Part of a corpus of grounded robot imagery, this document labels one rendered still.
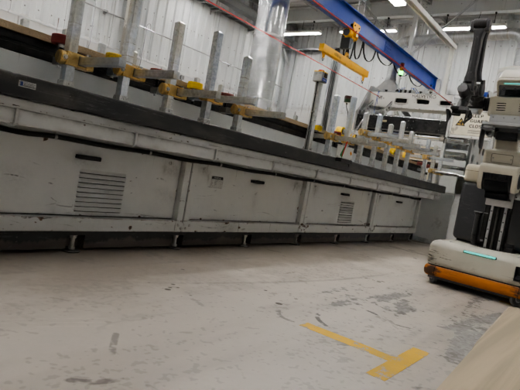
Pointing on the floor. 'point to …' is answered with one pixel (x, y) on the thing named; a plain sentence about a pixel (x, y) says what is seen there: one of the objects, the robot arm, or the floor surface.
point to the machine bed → (170, 183)
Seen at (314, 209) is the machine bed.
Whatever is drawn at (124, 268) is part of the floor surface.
